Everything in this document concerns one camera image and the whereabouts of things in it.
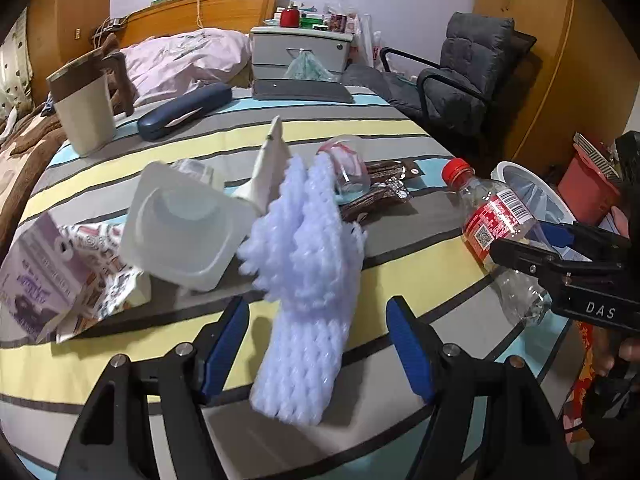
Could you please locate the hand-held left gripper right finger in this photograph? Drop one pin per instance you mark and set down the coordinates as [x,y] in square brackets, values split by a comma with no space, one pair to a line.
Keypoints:
[407,345]

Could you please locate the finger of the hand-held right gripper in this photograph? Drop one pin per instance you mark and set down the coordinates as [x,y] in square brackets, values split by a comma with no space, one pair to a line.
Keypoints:
[525,255]
[590,235]

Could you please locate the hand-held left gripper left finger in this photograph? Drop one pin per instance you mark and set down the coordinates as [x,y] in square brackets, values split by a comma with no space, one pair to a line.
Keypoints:
[227,350]

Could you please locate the clear plastic bottle red label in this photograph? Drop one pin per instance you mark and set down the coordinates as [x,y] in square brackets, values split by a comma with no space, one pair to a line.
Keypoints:
[492,215]

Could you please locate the white round bin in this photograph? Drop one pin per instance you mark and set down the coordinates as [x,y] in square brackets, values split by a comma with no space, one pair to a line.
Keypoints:
[525,180]

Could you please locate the white foam net sleeve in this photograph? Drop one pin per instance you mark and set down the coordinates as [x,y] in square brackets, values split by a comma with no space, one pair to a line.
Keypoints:
[305,260]

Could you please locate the cream paper bag green print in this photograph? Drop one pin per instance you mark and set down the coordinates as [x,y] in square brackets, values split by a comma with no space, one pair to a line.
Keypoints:
[267,165]

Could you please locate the purple and white carton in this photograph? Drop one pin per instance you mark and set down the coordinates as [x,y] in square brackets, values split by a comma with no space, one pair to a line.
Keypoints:
[40,270]

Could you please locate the person's right hand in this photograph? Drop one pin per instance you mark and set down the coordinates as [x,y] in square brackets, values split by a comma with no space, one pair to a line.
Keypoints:
[622,352]

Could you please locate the red bucket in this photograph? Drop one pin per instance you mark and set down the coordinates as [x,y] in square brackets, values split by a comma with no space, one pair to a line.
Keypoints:
[585,195]

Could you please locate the red printed bag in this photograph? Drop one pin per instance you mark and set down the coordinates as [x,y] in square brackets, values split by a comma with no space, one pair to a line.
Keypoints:
[582,385]

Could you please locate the printed paper wrapper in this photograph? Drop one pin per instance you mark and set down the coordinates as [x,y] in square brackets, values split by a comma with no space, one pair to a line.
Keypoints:
[120,285]

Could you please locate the white plastic tray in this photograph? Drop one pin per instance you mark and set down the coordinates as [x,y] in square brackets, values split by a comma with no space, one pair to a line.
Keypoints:
[175,230]

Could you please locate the brown snack wrapper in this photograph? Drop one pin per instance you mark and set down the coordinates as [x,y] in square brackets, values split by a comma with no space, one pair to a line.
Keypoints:
[395,169]
[375,200]

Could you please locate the wooden wardrobe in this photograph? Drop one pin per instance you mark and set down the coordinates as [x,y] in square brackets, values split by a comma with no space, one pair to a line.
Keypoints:
[65,10]
[550,85]

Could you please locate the small clear plastic container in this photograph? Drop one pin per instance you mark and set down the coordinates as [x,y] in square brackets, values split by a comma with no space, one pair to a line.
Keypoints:
[200,172]

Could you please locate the clear plastic cup red label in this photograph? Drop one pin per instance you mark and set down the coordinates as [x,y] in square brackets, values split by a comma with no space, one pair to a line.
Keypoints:
[350,170]

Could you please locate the grey armchair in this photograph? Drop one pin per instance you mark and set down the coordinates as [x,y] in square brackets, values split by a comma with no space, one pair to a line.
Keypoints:
[470,60]

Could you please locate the dark blue glasses case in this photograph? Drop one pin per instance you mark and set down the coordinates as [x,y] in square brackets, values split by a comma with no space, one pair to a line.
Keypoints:
[185,110]

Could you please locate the white plastic bags red print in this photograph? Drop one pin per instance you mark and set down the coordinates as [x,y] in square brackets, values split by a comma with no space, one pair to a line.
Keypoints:
[367,40]

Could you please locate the black tablet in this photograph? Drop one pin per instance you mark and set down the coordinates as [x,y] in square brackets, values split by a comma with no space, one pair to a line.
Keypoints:
[300,91]

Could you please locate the cream mug brown lid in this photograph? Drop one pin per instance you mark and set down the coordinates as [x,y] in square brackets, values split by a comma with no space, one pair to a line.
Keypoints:
[85,115]

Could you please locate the brown blanket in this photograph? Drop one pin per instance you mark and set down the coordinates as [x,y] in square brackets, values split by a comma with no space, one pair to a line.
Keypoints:
[20,160]

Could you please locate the green plastic bag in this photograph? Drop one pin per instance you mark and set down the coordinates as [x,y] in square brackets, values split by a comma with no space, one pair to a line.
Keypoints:
[307,67]

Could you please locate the pink duvet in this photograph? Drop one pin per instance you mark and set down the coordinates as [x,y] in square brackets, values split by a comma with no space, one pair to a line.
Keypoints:
[190,55]

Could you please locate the white nightstand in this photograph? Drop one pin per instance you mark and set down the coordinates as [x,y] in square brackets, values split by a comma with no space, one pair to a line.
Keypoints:
[270,52]

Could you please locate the red jar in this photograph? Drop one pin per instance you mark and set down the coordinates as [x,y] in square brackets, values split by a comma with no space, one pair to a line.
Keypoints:
[289,17]

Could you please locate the wooden headboard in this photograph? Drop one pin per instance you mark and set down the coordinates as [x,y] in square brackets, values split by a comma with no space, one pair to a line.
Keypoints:
[235,10]

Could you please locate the dotted curtain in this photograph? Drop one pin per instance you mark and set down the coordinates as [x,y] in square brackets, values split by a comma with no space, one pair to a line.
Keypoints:
[15,70]

